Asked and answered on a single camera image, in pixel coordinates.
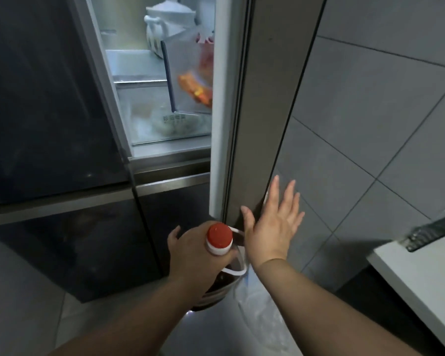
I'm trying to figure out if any person's left hand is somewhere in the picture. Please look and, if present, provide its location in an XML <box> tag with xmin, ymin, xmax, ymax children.
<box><xmin>167</xmin><ymin>221</ymin><xmax>241</xmax><ymax>290</ymax></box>

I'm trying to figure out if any person's right hand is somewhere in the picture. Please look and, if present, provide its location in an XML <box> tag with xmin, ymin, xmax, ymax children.
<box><xmin>241</xmin><ymin>175</ymin><xmax>305</xmax><ymax>271</ymax></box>

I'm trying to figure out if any red-capped dark sauce bottle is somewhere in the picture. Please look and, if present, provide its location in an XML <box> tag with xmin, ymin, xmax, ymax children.
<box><xmin>188</xmin><ymin>222</ymin><xmax>250</xmax><ymax>312</ymax></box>

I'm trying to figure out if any grey fridge door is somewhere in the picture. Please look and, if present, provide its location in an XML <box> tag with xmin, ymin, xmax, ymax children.
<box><xmin>209</xmin><ymin>0</ymin><xmax>328</xmax><ymax>241</ymax></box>

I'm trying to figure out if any person's left forearm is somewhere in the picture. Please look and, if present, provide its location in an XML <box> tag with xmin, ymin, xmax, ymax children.
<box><xmin>46</xmin><ymin>275</ymin><xmax>210</xmax><ymax>356</ymax></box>

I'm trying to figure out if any person's right forearm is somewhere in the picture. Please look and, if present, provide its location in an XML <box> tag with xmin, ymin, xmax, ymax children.
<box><xmin>251</xmin><ymin>257</ymin><xmax>425</xmax><ymax>356</ymax></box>

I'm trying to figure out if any narrow dark freezer door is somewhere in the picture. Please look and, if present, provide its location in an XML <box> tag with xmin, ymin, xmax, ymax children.
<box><xmin>131</xmin><ymin>161</ymin><xmax>228</xmax><ymax>282</ymax></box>

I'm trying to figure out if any wide dark freezer door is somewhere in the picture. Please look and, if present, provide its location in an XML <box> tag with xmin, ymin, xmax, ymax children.
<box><xmin>0</xmin><ymin>189</ymin><xmax>164</xmax><ymax>304</ymax></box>

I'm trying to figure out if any clear plastic bag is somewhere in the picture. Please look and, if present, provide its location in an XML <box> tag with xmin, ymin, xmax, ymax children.
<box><xmin>233</xmin><ymin>268</ymin><xmax>295</xmax><ymax>354</ymax></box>

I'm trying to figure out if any bag of frozen food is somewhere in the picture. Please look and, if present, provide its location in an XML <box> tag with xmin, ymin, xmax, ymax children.
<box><xmin>150</xmin><ymin>107</ymin><xmax>210</xmax><ymax>138</ymax></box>

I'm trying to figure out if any clear fridge drawer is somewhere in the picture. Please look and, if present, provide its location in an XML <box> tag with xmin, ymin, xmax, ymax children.
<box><xmin>113</xmin><ymin>82</ymin><xmax>213</xmax><ymax>147</ymax></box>

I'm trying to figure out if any dark base cabinet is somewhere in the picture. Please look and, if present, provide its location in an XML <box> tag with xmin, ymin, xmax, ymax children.
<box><xmin>335</xmin><ymin>264</ymin><xmax>444</xmax><ymax>356</ymax></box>

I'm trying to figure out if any dark metal fixture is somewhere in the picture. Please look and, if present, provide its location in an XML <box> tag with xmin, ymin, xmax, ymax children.
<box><xmin>398</xmin><ymin>209</ymin><xmax>445</xmax><ymax>253</ymax></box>

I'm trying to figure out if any orange snack packet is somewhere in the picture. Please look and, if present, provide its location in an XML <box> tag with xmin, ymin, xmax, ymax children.
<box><xmin>177</xmin><ymin>44</ymin><xmax>214</xmax><ymax>109</ymax></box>

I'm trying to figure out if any white countertop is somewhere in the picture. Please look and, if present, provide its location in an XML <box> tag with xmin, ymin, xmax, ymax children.
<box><xmin>367</xmin><ymin>233</ymin><xmax>445</xmax><ymax>356</ymax></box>

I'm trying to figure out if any glass fridge shelf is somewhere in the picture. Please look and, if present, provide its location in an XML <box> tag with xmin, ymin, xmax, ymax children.
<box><xmin>105</xmin><ymin>49</ymin><xmax>170</xmax><ymax>86</ymax></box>

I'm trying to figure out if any closed dark glass fridge door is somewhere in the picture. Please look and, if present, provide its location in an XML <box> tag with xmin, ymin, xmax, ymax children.
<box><xmin>0</xmin><ymin>0</ymin><xmax>135</xmax><ymax>218</ymax></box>

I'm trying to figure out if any white ceramic lidded pot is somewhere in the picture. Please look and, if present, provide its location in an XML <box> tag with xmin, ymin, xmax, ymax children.
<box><xmin>144</xmin><ymin>0</ymin><xmax>198</xmax><ymax>60</ymax></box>

